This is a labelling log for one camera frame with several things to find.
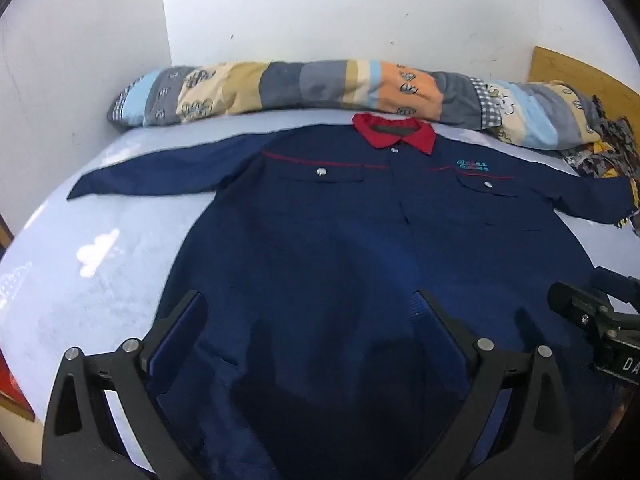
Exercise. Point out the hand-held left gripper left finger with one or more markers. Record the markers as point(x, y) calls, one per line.
point(180, 332)

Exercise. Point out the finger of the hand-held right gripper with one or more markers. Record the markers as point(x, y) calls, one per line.
point(617, 285)
point(575, 302)

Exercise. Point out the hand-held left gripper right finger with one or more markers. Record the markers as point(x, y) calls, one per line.
point(440, 342)

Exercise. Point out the navy jacket with red collar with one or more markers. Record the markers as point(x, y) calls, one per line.
point(325, 240)

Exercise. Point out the light blue cloud-print bed sheet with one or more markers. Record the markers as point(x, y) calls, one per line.
point(100, 240)

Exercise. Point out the dark patterned cloth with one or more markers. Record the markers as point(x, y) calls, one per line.
point(605, 152)

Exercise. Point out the red box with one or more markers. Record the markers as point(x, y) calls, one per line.
point(7, 385)

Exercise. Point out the wooden headboard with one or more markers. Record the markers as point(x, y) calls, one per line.
point(575, 70)

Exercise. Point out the rolled patchwork quilt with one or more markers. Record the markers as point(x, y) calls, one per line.
point(300, 85)

